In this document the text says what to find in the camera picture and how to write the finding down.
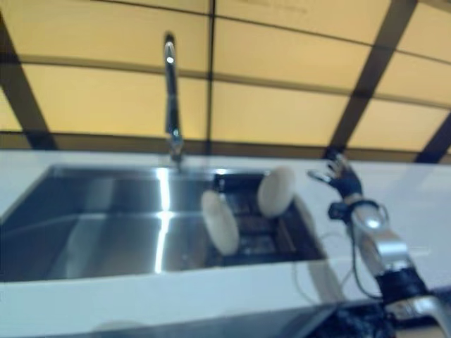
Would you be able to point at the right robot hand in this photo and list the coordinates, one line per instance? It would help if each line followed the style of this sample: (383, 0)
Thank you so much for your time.
(347, 183)

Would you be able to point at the cream round plate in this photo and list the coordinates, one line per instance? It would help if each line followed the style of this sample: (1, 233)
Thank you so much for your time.
(220, 222)
(276, 192)

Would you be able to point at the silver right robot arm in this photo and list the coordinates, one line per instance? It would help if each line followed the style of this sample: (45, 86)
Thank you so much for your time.
(387, 246)

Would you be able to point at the black dish drying rack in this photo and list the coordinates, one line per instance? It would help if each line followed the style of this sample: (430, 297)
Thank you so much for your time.
(253, 225)

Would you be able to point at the chrome pull-down faucet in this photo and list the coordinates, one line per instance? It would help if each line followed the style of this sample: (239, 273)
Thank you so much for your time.
(172, 95)

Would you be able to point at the stainless steel kitchen sink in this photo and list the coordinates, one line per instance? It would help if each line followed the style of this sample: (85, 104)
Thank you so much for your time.
(105, 218)

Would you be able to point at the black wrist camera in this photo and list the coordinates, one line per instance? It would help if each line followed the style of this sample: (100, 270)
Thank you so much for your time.
(340, 210)

